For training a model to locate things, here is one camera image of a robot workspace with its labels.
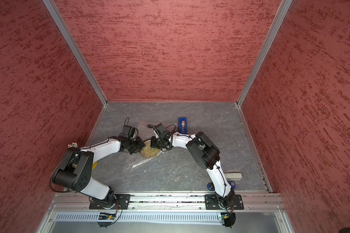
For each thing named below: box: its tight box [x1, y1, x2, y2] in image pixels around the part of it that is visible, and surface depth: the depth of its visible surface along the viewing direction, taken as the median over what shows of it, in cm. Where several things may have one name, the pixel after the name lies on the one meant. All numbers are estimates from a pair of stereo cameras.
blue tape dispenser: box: [177, 116, 188, 135], surface depth 102 cm
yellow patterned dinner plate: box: [140, 141, 162, 159], surface depth 94 cm
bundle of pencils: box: [67, 142, 79, 149], surface depth 78 cm
